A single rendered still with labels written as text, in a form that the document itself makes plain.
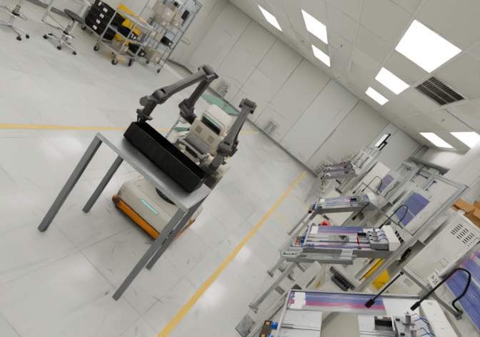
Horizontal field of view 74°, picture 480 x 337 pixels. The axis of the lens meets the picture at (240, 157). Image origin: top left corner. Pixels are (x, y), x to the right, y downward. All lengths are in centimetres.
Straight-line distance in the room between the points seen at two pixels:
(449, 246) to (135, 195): 246
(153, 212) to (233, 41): 1035
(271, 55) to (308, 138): 328
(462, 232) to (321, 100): 912
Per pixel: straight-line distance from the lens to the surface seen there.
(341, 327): 311
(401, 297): 213
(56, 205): 233
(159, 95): 210
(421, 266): 292
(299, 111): 1158
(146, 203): 275
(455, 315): 177
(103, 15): 819
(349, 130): 1148
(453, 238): 289
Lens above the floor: 163
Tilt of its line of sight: 14 degrees down
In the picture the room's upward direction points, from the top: 38 degrees clockwise
